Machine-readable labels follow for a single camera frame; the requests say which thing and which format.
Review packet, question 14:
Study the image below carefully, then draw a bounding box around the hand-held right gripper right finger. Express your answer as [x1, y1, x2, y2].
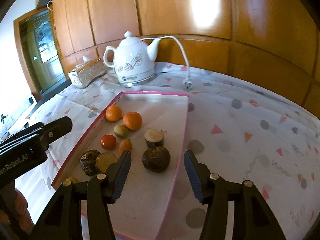
[184, 150, 287, 240]

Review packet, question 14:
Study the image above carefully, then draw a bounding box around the dark brown lumpy root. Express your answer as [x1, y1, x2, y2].
[79, 149, 102, 176]
[142, 146, 171, 173]

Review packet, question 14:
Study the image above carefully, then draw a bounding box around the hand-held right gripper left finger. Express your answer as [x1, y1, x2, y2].
[31, 150, 132, 240]

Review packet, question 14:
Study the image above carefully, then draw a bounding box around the white floral ceramic kettle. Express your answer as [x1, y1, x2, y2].
[103, 31, 160, 80]

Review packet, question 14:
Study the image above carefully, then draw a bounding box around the cut purple sweet potato piece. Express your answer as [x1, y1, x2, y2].
[144, 128, 165, 148]

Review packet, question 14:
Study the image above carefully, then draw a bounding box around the orange carrot piece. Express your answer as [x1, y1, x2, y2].
[118, 139, 132, 155]

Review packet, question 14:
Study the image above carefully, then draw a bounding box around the pink-rimmed white tray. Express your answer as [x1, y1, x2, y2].
[51, 91, 190, 240]

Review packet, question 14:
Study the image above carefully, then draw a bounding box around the white patterned tablecloth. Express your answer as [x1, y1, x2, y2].
[0, 61, 320, 240]

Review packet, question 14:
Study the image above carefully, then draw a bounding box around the yellow cut potato half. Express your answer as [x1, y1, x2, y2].
[95, 152, 118, 172]

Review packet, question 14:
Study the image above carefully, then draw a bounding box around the orange mandarin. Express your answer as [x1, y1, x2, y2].
[105, 104, 123, 122]
[122, 111, 142, 131]

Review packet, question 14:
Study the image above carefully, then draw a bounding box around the wooden framed glass door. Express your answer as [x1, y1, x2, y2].
[14, 7, 68, 94]

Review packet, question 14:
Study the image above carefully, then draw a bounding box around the silver kettle base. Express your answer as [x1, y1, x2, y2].
[117, 74, 157, 87]

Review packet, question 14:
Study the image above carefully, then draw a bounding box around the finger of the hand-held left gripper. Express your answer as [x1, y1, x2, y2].
[25, 116, 73, 153]

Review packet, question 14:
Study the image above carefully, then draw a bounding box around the red tomato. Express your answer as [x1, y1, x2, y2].
[100, 134, 117, 150]

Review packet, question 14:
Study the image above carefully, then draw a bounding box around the small green kiwi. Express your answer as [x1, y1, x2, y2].
[113, 124, 129, 138]

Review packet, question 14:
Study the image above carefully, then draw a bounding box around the person's left hand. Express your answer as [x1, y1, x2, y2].
[0, 187, 34, 233]

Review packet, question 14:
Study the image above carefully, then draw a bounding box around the white power cord with plug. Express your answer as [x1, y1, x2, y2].
[141, 35, 194, 92]

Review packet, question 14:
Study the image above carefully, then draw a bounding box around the ornate cream tissue box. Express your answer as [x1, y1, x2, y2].
[68, 56, 107, 89]

